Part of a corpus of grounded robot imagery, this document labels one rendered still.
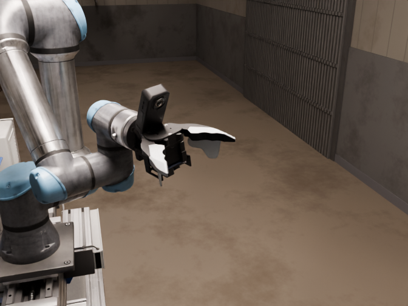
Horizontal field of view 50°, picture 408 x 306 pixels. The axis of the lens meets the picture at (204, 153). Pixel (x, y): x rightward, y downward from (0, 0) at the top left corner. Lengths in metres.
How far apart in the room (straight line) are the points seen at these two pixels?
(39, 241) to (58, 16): 0.56
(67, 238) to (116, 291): 1.46
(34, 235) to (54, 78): 0.40
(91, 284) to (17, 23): 1.65
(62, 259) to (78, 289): 1.24
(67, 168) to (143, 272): 1.98
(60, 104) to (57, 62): 0.10
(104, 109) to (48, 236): 0.44
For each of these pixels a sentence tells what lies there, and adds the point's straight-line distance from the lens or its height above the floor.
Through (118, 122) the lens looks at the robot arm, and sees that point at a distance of 0.88.
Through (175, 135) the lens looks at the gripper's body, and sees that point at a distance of 0.79.
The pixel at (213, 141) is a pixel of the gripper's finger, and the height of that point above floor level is 1.45.
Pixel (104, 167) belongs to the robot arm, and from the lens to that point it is 0.95.
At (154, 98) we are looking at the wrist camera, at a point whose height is 1.53.
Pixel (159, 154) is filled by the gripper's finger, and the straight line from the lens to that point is 0.73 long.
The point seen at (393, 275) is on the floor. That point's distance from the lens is 3.04.
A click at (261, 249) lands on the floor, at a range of 3.05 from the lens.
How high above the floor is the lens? 1.74
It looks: 23 degrees down
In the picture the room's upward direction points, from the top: straight up
